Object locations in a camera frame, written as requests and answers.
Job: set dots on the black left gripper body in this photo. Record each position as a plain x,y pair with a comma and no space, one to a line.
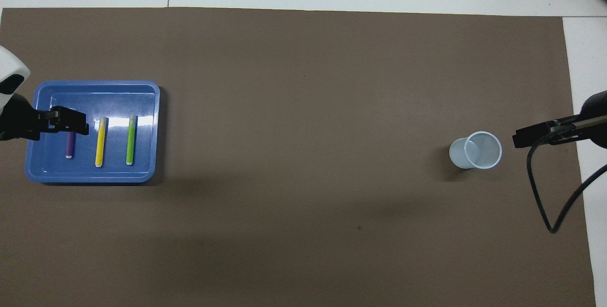
16,122

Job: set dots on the yellow pen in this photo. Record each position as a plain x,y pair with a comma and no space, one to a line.
100,141

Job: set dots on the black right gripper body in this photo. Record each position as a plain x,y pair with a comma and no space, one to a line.
596,105

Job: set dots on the translucent plastic cup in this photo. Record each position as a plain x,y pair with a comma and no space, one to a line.
481,153

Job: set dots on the green pen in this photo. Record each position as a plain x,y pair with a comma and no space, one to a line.
131,141

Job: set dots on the brown table mat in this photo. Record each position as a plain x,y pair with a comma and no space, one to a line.
303,107

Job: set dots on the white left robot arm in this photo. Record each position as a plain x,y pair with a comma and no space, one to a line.
9,65

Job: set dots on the purple pen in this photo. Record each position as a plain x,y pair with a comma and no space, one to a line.
70,145

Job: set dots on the blue plastic tray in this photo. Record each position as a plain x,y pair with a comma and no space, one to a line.
118,174

